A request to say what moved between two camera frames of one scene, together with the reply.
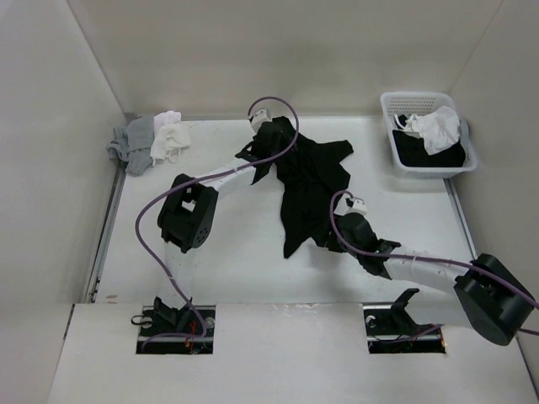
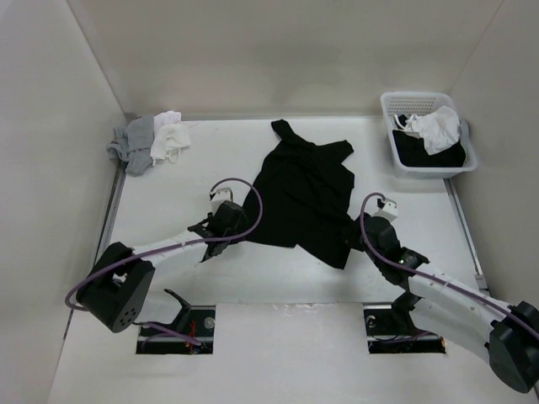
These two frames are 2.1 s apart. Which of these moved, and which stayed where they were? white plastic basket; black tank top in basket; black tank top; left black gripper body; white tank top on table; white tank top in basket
Moved: left black gripper body; black tank top
Stayed: white tank top in basket; white tank top on table; black tank top in basket; white plastic basket
